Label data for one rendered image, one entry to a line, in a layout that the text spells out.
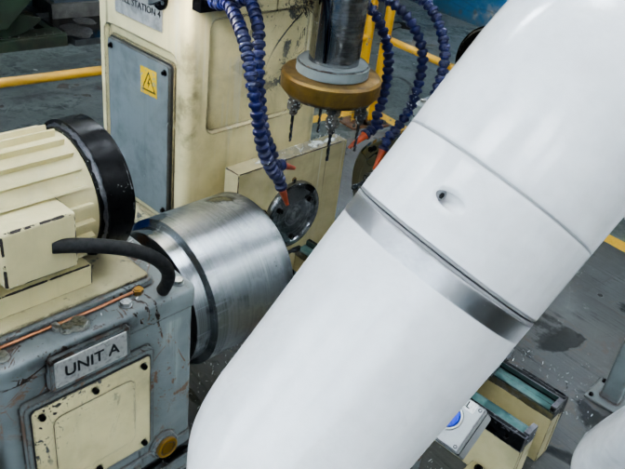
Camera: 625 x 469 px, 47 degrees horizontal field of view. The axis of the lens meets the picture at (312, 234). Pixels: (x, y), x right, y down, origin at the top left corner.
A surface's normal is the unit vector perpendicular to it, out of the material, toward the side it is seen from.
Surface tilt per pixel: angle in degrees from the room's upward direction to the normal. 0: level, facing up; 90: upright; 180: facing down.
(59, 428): 90
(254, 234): 32
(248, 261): 51
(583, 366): 0
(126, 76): 90
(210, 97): 90
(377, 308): 59
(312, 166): 90
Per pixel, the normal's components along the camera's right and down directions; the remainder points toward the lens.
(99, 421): 0.71, 0.44
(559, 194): 0.07, 0.22
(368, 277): -0.48, -0.21
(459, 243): -0.18, 0.04
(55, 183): 0.62, -0.22
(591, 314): 0.11, -0.84
